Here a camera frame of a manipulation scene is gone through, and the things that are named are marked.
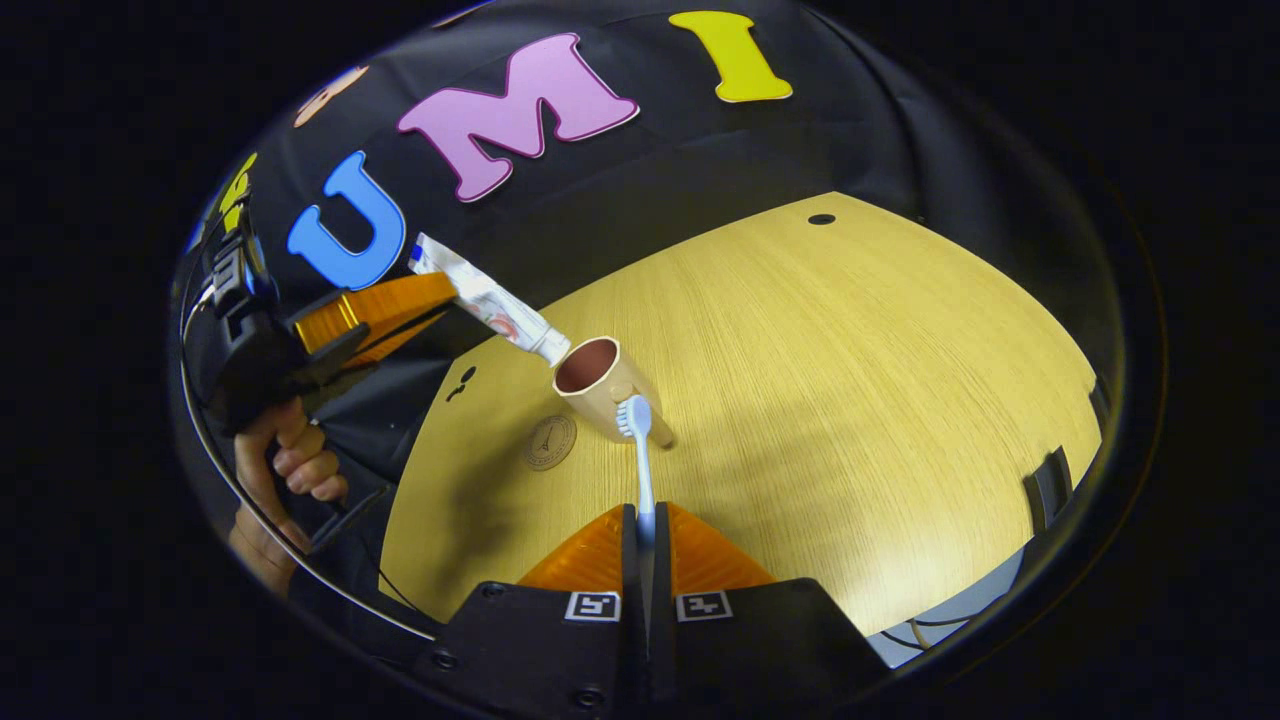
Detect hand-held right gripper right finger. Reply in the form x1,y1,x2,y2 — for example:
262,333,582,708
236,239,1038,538
648,503,891,719

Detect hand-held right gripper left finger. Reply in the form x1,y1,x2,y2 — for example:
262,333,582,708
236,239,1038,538
415,503,642,717

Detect white toothpaste tube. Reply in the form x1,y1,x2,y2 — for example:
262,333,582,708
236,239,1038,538
410,233,572,367

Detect round brown coaster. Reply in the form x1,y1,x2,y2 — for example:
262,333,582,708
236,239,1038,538
522,414,578,471

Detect light blue toothbrush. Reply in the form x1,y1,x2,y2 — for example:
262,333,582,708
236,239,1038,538
616,394,658,546

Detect beige cup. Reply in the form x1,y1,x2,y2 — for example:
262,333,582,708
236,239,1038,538
552,337,676,448

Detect wooden desktop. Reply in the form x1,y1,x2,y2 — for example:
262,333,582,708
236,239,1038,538
378,190,1104,641

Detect black table edge clamp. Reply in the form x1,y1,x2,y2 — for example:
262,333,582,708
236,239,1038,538
1025,447,1073,521

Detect black cable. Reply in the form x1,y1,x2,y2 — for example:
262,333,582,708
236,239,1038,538
880,618,966,651

